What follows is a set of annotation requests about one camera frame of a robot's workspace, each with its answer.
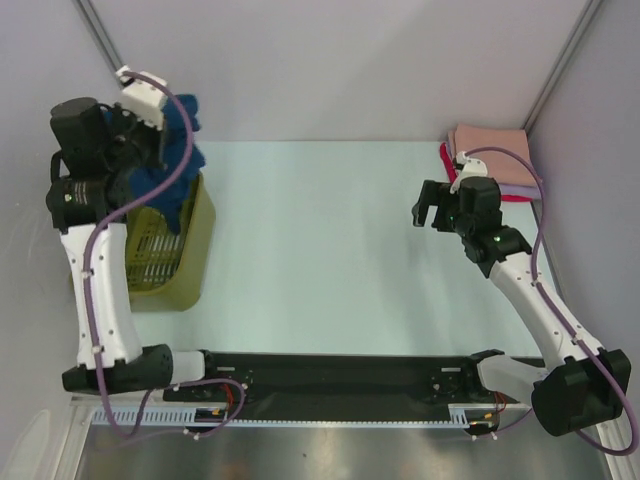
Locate dark blue t shirt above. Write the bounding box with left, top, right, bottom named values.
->
left=129, top=100, right=206, bottom=235

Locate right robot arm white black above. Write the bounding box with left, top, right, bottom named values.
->
left=412, top=176, right=631, bottom=436

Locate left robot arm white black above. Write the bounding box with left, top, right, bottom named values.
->
left=46, top=97, right=221, bottom=400

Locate folded lilac t shirt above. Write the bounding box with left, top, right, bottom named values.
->
left=499, top=183, right=541, bottom=202

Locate olive green plastic basket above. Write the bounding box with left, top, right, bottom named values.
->
left=125, top=175, right=216, bottom=313

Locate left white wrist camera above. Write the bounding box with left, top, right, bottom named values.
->
left=116, top=65, right=167, bottom=130

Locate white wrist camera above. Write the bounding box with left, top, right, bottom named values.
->
left=450, top=151, right=488, bottom=194
left=116, top=65, right=167, bottom=130

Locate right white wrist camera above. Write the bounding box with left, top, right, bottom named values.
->
left=450, top=151, right=488, bottom=194

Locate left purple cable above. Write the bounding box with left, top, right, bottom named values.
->
left=84, top=70, right=246, bottom=441

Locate purple cable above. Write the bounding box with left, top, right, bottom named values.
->
left=462, top=145, right=634, bottom=457
left=84, top=70, right=246, bottom=441

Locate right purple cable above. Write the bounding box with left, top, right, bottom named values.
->
left=462, top=145, right=634, bottom=457

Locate left aluminium frame post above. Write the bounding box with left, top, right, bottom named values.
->
left=71, top=0, right=124, bottom=72

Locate aluminium frame post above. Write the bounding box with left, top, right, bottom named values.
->
left=522, top=0, right=607, bottom=134
left=71, top=0, right=124, bottom=72

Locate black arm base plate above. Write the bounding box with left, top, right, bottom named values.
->
left=163, top=352, right=514, bottom=423

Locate right aluminium frame post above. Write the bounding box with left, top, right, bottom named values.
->
left=522, top=0, right=607, bottom=134

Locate white slotted cable duct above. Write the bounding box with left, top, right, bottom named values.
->
left=92, top=403, right=501, bottom=427

